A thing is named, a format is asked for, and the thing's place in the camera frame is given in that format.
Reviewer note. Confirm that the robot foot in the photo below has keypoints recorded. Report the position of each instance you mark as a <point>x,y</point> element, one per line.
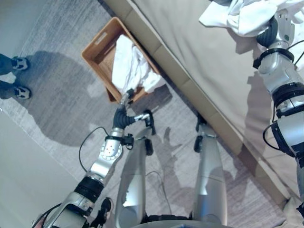
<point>150,123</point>
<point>201,121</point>

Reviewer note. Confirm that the beige bed mattress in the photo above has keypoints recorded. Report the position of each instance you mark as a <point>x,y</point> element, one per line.
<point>213,59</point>

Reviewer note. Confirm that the robot pelvis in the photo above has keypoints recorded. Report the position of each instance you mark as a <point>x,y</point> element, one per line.
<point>180,221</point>

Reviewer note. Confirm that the white garment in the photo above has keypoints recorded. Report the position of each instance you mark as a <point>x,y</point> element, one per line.
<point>130,64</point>
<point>244,14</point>

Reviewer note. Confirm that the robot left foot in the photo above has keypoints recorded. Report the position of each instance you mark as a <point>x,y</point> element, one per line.
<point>150,123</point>

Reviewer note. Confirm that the brown wicker basket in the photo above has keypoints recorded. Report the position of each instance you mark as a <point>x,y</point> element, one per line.
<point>104,59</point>

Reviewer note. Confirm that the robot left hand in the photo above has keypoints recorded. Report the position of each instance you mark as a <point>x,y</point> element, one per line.
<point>123,118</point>

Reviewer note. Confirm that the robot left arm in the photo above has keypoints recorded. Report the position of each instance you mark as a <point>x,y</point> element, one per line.
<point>107,152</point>

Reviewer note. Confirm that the white crumpled garment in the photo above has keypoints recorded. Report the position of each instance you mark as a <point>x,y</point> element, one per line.
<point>130,64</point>

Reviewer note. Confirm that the robot left leg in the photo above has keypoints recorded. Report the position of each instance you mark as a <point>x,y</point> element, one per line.
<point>133,180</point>

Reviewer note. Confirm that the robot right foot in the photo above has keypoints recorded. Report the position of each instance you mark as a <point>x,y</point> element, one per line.
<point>201,121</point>

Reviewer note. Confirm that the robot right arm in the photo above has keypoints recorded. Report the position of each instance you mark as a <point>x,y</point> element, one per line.
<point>280,76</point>

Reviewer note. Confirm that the beige padded bed base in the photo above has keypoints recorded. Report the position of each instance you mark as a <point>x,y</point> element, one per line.
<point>171,64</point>

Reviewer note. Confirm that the person's shoe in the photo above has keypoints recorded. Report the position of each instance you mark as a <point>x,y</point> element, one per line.
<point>23,92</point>
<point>21,63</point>

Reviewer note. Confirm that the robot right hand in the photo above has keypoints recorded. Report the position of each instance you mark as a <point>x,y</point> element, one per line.
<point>282,31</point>

